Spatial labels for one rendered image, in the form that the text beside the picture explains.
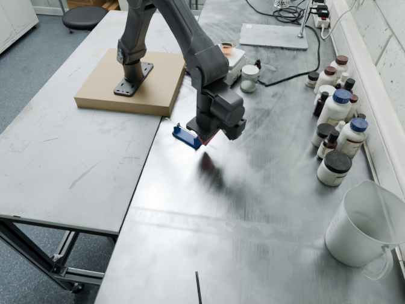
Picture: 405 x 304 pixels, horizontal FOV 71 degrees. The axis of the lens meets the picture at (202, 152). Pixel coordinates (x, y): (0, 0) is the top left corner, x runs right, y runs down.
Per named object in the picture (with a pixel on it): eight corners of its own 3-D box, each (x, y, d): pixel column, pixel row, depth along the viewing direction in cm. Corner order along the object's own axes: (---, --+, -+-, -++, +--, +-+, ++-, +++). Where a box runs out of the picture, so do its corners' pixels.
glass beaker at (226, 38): (229, 60, 102) (231, 38, 96) (216, 57, 103) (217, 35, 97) (235, 52, 105) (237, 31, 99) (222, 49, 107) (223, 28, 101)
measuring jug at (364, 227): (391, 298, 57) (437, 274, 46) (326, 289, 59) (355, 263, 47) (368, 217, 70) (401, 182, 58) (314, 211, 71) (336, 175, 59)
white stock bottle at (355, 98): (349, 123, 92) (360, 103, 85) (334, 119, 93) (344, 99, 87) (351, 115, 95) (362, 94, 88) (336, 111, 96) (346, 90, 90)
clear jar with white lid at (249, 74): (246, 95, 102) (249, 76, 96) (236, 87, 105) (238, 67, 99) (259, 90, 104) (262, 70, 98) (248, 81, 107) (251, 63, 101)
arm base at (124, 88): (151, 46, 101) (133, 43, 102) (126, 76, 88) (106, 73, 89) (154, 66, 107) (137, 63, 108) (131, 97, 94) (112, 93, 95)
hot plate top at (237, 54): (202, 60, 103) (202, 57, 102) (217, 45, 110) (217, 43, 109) (232, 69, 99) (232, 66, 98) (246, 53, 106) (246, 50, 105)
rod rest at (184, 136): (171, 134, 89) (170, 126, 86) (178, 128, 90) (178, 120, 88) (196, 149, 85) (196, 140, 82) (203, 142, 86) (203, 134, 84)
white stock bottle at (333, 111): (311, 123, 92) (324, 90, 82) (328, 116, 94) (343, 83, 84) (327, 137, 88) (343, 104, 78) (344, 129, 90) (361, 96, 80)
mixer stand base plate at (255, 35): (238, 44, 126) (238, 43, 125) (241, 25, 139) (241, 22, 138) (308, 50, 123) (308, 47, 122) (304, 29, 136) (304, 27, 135)
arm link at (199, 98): (226, 110, 72) (229, 88, 66) (209, 120, 69) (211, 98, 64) (208, 96, 75) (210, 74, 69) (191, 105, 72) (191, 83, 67)
